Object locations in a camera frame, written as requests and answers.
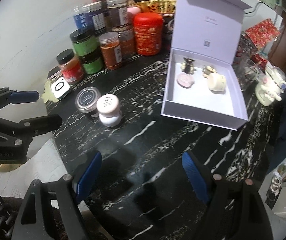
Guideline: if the pink round compact case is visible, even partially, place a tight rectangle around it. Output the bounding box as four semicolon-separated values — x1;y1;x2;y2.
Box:
96;94;120;117

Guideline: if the cream white cosmetic jar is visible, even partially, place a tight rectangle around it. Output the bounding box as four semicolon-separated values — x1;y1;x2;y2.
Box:
207;73;227;93

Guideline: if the pink cosmetic jar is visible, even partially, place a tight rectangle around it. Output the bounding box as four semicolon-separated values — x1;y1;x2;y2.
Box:
176;73;194;88

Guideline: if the bear charm hair clip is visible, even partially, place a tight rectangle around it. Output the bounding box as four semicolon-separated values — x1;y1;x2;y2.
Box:
202;66;217;78

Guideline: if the dark bow hair clip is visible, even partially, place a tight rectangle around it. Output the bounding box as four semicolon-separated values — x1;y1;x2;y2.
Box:
181;57;195;75

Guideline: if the pale blue white jar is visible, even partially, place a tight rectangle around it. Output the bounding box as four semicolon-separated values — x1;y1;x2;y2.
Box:
99;110;122;127

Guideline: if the yellow flower coaster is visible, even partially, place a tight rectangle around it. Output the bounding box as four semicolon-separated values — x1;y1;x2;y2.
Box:
41;80;59;103

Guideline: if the white square mini printer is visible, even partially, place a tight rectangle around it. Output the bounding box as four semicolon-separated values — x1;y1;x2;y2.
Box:
50;77;71;100

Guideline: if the red label sauce jar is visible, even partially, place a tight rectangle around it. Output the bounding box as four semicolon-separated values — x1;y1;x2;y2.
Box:
56;49;84;85

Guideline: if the white open gift box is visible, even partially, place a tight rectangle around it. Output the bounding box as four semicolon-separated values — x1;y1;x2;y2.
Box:
161;0;250;130

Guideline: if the lower green jar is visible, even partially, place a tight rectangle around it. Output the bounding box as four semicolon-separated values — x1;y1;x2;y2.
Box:
79;52;103;74

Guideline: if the green jar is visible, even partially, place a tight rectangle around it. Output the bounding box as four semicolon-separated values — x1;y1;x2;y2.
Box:
69;29;98;56
79;52;103;74

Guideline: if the upper green jar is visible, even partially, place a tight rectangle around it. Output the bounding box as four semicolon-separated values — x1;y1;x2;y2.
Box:
69;29;98;56

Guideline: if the clear glass with spoon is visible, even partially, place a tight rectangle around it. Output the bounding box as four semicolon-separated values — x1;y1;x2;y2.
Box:
238;59;263;92

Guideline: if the cinnamoroll white mug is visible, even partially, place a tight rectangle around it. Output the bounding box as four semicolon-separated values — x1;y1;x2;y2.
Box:
255;62;286;107

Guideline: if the blue label bottle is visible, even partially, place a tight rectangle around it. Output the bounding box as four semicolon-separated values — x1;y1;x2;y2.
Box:
73;1;106;36

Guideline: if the orange powder plastic jar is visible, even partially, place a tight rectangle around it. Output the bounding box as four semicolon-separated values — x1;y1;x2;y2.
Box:
99;31;122;70

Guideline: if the dark herb jar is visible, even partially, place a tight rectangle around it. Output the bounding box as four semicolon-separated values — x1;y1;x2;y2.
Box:
106;0;129;32

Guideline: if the red patterned gift box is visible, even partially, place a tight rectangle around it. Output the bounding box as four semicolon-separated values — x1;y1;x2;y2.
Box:
245;18;280;50

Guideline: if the red tea tin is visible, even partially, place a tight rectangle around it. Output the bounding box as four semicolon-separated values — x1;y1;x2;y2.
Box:
133;12;163;56

